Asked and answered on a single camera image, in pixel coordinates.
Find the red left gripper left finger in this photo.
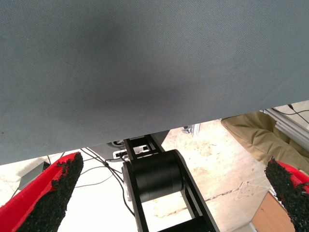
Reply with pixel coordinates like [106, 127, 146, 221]
[0, 152, 84, 232]

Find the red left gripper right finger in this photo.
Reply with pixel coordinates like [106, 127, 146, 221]
[265, 157, 309, 232]

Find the brown cardboard box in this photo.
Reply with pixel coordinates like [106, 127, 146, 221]
[251, 192, 296, 232]

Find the grey power adapter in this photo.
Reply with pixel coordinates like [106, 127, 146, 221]
[18, 161, 50, 191]

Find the tan fabric bag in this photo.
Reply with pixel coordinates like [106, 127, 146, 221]
[221, 111, 309, 171]

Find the long aluminium profile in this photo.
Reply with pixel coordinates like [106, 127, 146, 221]
[263, 108, 309, 148]

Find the white socket strip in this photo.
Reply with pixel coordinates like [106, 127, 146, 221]
[112, 149, 128, 160]

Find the short aluminium profile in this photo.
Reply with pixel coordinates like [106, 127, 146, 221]
[181, 123, 201, 136]

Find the dark grey table cloth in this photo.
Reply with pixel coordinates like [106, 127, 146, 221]
[0, 0, 309, 166]

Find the thin black floor cable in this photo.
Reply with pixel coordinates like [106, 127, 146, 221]
[79, 147, 124, 184]
[120, 183, 135, 217]
[74, 174, 115, 189]

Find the black frame with cylinder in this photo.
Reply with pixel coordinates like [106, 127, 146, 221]
[121, 134, 220, 232]

